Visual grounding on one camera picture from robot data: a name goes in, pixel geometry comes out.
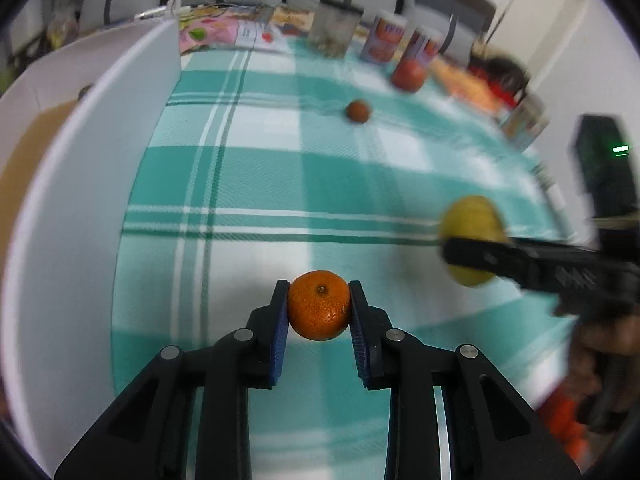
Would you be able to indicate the orange cover book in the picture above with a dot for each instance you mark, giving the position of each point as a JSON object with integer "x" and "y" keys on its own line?
{"x": 467, "y": 85}

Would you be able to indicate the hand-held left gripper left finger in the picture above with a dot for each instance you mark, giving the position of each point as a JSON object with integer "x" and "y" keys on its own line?
{"x": 281, "y": 340}

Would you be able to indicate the red tomato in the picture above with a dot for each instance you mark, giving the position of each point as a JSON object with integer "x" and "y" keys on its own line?
{"x": 408, "y": 74}

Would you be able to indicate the grey sofa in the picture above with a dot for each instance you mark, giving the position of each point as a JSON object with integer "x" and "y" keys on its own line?
{"x": 440, "y": 0}

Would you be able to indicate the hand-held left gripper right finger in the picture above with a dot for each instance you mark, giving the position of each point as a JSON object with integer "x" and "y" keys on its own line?
{"x": 359, "y": 340}

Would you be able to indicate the orange clothing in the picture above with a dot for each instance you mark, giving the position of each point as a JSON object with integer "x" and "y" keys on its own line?
{"x": 565, "y": 422}

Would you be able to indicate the printed food can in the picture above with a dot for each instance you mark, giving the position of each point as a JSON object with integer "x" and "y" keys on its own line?
{"x": 382, "y": 37}
{"x": 424, "y": 46}

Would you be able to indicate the clear plastic jar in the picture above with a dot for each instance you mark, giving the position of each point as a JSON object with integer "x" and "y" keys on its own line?
{"x": 334, "y": 27}

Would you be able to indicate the person's right hand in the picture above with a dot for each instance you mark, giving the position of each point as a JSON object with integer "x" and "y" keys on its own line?
{"x": 592, "y": 347}

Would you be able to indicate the small printed box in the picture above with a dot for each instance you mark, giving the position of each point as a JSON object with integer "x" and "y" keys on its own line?
{"x": 524, "y": 120}

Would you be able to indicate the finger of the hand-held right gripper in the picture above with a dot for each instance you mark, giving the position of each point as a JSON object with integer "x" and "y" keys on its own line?
{"x": 505, "y": 262}

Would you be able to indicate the small mandarin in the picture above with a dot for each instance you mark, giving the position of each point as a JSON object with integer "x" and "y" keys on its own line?
{"x": 358, "y": 111}

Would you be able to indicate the dark bag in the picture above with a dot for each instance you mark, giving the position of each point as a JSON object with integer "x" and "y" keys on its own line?
{"x": 502, "y": 72}

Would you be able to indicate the pink printed paper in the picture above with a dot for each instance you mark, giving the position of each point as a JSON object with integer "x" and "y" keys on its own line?
{"x": 215, "y": 32}

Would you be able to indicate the large speckled mandarin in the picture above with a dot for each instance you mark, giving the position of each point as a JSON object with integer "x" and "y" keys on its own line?
{"x": 318, "y": 305}

